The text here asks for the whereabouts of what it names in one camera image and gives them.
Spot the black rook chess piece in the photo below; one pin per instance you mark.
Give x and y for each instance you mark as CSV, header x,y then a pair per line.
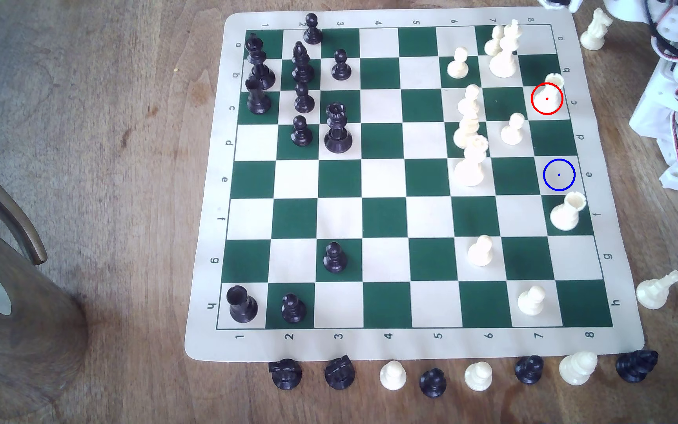
x,y
241,306
258,100

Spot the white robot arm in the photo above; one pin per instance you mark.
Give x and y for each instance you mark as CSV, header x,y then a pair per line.
x,y
651,112

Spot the white pawn on green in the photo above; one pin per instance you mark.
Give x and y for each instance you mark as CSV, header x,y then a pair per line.
x,y
465,134

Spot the white pawn chess piece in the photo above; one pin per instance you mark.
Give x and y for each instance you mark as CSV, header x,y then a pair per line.
x,y
494,42
531,301
458,66
393,377
468,101
512,132
481,252
478,377

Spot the black queen chess piece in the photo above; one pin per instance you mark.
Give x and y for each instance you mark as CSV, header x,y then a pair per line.
x,y
337,132

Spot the white king chess piece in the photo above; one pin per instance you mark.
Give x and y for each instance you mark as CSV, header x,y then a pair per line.
x,y
505,59

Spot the round brown wooden object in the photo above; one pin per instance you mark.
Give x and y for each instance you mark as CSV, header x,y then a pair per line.
x,y
27,353

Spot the white rook chess piece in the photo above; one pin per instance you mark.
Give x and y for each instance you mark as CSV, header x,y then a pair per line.
x,y
552,88
566,215

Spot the black pawn chess piece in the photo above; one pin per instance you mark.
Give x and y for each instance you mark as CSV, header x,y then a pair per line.
x,y
334,260
312,32
301,134
341,68
529,370
304,100
433,384
293,310

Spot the green white chess mat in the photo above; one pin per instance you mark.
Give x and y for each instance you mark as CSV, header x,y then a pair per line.
x,y
383,218

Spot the white queen chess piece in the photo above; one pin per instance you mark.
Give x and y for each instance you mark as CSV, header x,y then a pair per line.
x,y
470,168

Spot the black king chess piece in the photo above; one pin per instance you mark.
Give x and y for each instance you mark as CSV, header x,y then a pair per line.
x,y
261,70

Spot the black bishop chess piece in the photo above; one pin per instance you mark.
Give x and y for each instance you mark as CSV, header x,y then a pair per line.
x,y
635,365
302,65

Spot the white bishop chess piece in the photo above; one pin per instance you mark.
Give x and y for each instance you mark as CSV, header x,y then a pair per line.
x,y
652,291

